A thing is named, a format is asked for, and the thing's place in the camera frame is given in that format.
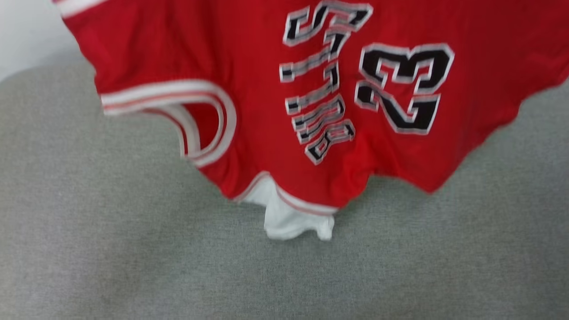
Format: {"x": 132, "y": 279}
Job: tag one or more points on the red basketball jersey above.
{"x": 266, "y": 58}

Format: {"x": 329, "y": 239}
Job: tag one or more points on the grey fabric sofa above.
{"x": 133, "y": 266}

